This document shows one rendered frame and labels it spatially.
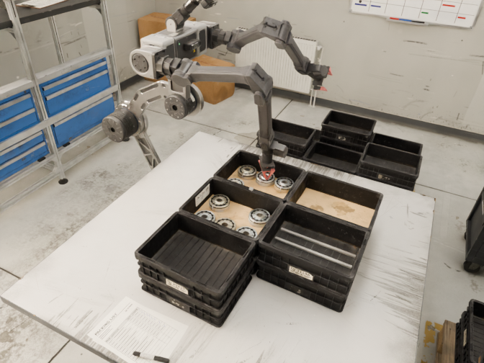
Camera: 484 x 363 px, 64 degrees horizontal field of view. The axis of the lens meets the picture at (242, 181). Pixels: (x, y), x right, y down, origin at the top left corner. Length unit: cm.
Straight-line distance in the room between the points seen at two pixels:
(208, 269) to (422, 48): 355
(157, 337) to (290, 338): 51
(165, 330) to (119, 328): 18
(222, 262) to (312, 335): 46
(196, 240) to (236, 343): 47
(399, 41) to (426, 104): 75
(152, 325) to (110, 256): 44
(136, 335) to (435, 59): 392
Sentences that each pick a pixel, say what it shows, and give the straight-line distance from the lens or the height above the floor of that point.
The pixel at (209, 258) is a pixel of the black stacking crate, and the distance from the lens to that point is 168.
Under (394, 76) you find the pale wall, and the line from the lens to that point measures 470.
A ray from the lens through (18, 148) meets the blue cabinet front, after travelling 333.
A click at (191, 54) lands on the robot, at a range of 208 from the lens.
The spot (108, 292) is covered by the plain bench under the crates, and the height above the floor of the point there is 70.
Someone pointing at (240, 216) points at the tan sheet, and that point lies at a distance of 186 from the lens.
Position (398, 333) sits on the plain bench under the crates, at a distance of 176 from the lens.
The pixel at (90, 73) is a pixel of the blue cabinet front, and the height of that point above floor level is 79.
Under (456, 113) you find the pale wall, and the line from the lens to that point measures 481.
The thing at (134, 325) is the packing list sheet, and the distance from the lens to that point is 167.
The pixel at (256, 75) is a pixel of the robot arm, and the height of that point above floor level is 151.
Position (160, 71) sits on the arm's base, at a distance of 180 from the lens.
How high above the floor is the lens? 207
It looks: 37 degrees down
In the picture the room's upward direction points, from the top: 3 degrees clockwise
